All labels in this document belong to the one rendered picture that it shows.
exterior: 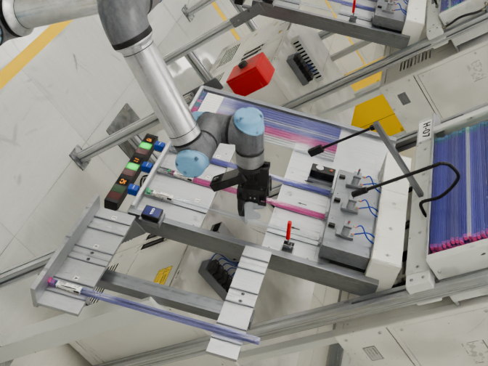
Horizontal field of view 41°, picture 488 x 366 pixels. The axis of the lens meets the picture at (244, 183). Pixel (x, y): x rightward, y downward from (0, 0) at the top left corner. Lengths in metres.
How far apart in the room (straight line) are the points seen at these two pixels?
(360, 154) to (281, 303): 0.67
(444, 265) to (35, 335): 1.12
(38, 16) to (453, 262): 1.18
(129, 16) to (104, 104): 1.65
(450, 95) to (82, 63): 1.67
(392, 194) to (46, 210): 1.33
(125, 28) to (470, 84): 1.96
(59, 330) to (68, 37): 1.59
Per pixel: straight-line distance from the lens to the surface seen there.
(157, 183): 1.94
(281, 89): 3.17
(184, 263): 2.11
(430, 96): 3.11
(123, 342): 2.31
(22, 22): 1.72
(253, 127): 1.60
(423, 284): 1.71
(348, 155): 2.19
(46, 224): 2.59
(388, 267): 1.77
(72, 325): 1.84
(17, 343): 2.03
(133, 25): 1.43
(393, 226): 1.86
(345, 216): 1.87
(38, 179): 2.64
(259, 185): 1.73
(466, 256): 1.67
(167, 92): 1.48
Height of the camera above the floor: 1.94
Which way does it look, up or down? 32 degrees down
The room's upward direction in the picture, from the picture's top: 68 degrees clockwise
